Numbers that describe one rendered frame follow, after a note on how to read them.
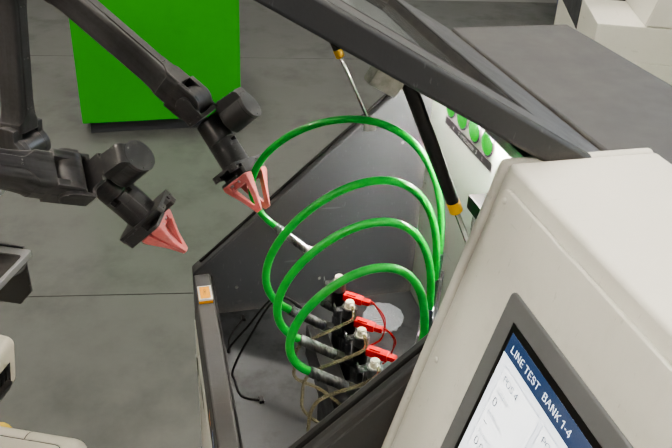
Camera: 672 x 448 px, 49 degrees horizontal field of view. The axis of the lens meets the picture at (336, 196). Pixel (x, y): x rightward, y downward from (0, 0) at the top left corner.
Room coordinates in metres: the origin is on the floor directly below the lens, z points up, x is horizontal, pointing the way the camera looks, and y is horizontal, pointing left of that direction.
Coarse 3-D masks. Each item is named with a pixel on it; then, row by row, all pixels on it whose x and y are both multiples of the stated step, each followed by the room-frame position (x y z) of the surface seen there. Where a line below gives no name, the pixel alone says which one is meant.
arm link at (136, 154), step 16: (128, 144) 1.07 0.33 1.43; (144, 144) 1.09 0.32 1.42; (96, 160) 1.06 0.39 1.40; (112, 160) 1.04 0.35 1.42; (128, 160) 1.04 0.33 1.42; (144, 160) 1.07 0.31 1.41; (96, 176) 1.05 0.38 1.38; (112, 176) 1.05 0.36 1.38; (128, 176) 1.05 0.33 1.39; (64, 192) 1.01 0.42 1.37; (80, 192) 1.02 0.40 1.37; (96, 192) 1.04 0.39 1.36
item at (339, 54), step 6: (336, 48) 1.48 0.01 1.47; (336, 54) 1.48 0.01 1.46; (342, 54) 1.48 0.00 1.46; (342, 60) 1.49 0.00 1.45; (348, 72) 1.49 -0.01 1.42; (348, 78) 1.49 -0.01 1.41; (354, 84) 1.49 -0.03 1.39; (354, 90) 1.49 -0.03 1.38; (360, 102) 1.49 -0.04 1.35; (366, 114) 1.50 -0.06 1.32; (366, 126) 1.50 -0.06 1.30; (372, 126) 1.50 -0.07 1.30
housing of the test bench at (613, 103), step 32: (480, 32) 1.56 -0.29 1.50; (512, 32) 1.57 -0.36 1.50; (544, 32) 1.58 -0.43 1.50; (576, 32) 1.60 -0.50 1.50; (512, 64) 1.36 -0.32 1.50; (544, 64) 1.37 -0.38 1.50; (576, 64) 1.38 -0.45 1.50; (608, 64) 1.39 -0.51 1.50; (544, 96) 1.20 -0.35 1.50; (576, 96) 1.21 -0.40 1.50; (608, 96) 1.22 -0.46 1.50; (640, 96) 1.23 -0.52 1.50; (576, 128) 1.08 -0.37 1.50; (608, 128) 1.08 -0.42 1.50; (640, 128) 1.09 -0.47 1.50
